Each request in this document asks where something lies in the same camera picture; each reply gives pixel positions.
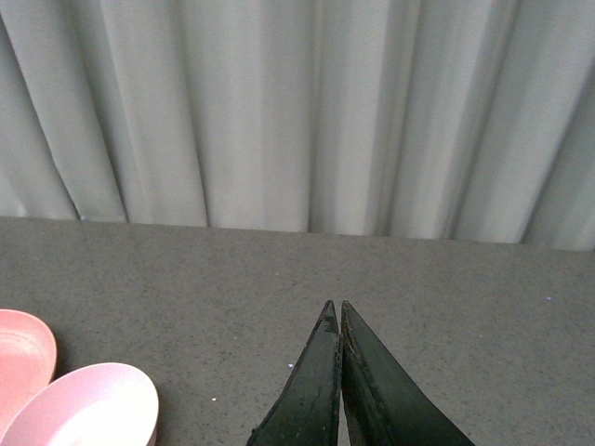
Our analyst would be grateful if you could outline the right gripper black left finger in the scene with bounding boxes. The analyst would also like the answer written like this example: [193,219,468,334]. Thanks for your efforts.
[247,300,342,446]

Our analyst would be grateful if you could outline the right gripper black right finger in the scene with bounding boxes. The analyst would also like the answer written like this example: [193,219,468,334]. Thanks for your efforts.
[341,301,472,445]

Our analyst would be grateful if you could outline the pink bowl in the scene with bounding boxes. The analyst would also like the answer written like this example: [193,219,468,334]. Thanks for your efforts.
[1,362,159,445]

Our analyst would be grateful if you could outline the pink plate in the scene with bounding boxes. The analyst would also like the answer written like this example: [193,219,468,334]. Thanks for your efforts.
[1,308,57,430]

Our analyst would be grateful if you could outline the white curtain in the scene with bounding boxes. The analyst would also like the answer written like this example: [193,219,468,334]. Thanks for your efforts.
[1,1,594,251]

